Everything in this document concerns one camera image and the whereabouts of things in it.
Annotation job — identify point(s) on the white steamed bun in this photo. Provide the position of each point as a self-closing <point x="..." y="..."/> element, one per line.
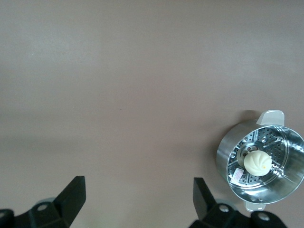
<point x="257" y="164"/>

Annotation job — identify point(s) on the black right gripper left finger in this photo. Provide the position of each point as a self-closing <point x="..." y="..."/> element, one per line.
<point x="64" y="209"/>

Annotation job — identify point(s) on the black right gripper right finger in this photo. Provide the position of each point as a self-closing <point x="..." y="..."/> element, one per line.
<point x="206" y="213"/>

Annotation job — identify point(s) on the brown table cover sheet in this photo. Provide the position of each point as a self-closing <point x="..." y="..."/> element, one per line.
<point x="118" y="83"/>

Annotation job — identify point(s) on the steel steamer basket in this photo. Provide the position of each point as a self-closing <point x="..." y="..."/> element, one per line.
<point x="273" y="190"/>

